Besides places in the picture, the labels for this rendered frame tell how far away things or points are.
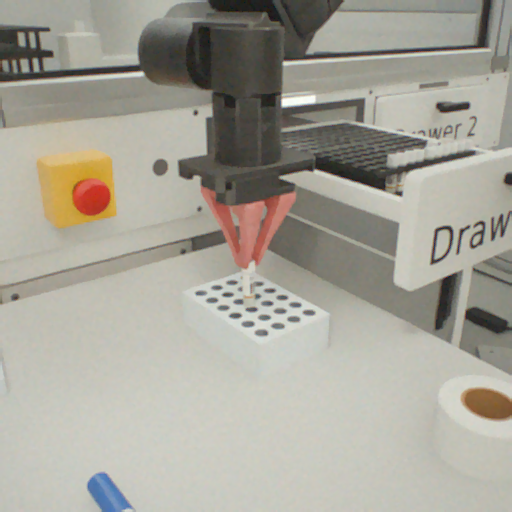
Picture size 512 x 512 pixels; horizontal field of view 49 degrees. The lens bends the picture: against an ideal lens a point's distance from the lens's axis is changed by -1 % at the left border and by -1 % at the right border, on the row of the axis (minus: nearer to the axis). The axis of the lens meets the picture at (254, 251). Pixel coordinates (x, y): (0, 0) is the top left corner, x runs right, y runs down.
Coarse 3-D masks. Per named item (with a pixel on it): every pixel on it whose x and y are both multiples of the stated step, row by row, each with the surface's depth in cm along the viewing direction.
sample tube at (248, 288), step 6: (252, 264) 51; (246, 270) 51; (252, 270) 51; (246, 276) 52; (252, 276) 52; (246, 282) 52; (252, 282) 52; (246, 288) 52; (252, 288) 52; (246, 294) 52; (252, 294) 52; (246, 300) 53; (252, 300) 53; (246, 306) 53; (252, 306) 53
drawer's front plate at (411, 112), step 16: (400, 96) 91; (416, 96) 93; (432, 96) 95; (448, 96) 98; (464, 96) 101; (480, 96) 103; (384, 112) 89; (400, 112) 92; (416, 112) 94; (432, 112) 97; (464, 112) 102; (480, 112) 105; (400, 128) 93; (416, 128) 95; (432, 128) 98; (448, 128) 101; (464, 128) 104; (480, 128) 107
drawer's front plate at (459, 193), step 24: (432, 168) 50; (456, 168) 50; (480, 168) 53; (504, 168) 55; (408, 192) 49; (432, 192) 49; (456, 192) 52; (480, 192) 54; (504, 192) 57; (408, 216) 50; (432, 216) 50; (456, 216) 53; (480, 216) 55; (504, 216) 58; (408, 240) 50; (432, 240) 52; (456, 240) 54; (504, 240) 60; (408, 264) 51; (456, 264) 56; (408, 288) 52
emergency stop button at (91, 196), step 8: (80, 184) 58; (88, 184) 58; (96, 184) 59; (104, 184) 60; (72, 192) 59; (80, 192) 58; (88, 192) 58; (96, 192) 59; (104, 192) 60; (72, 200) 59; (80, 200) 58; (88, 200) 59; (96, 200) 59; (104, 200) 60; (80, 208) 59; (88, 208) 59; (96, 208) 60; (104, 208) 60
